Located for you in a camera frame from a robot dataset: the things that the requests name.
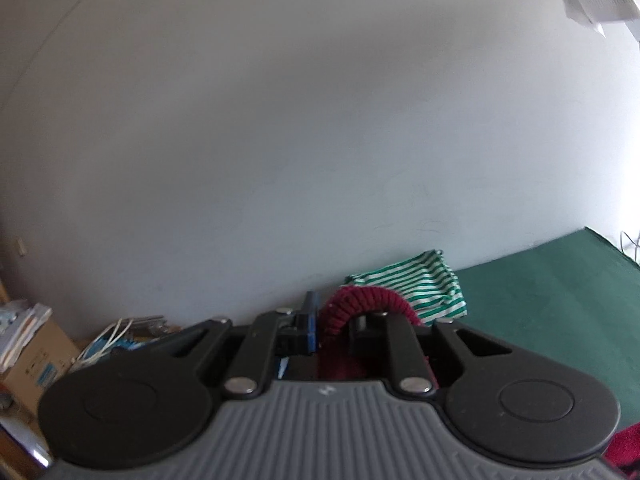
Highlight thin white cable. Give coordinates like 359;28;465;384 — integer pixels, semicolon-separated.
619;229;640;263

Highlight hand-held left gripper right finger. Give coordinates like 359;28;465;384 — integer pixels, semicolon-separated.
349;309;507;397

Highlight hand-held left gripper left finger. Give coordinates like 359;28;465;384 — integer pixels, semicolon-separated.
170;290;321;400

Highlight cardboard box with blue label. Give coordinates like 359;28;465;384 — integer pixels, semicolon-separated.
0;316;85;413

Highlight shiny metal object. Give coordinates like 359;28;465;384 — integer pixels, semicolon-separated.
0;407;53;468

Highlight red knit sweater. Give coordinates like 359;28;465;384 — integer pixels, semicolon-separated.
316;284;640;480

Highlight stack of papers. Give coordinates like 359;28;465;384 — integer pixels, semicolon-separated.
0;300;54;372

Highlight white cables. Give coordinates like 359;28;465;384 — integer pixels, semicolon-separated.
74;316;137;367

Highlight green white striped folded shirt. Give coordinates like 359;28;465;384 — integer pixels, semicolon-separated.
344;249;469;326

